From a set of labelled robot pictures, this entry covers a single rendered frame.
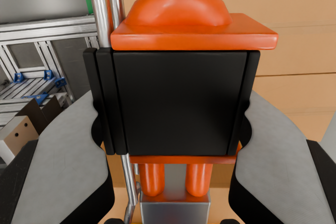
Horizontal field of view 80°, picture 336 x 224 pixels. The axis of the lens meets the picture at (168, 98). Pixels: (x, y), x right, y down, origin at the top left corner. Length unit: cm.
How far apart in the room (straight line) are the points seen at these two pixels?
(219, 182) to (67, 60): 109
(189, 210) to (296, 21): 81
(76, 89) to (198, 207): 126
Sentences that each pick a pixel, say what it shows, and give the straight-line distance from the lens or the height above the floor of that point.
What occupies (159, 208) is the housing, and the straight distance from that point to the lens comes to 20.
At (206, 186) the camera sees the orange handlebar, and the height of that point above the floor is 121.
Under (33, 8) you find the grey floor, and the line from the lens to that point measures 155.
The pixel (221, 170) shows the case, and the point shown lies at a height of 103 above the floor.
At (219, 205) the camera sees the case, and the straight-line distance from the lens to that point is 50.
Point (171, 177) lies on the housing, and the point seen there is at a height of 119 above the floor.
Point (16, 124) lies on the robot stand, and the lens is 60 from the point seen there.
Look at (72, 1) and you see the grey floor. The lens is 144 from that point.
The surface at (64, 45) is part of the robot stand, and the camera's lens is 129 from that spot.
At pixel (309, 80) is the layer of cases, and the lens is 105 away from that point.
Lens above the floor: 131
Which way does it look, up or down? 58 degrees down
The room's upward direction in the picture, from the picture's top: 180 degrees clockwise
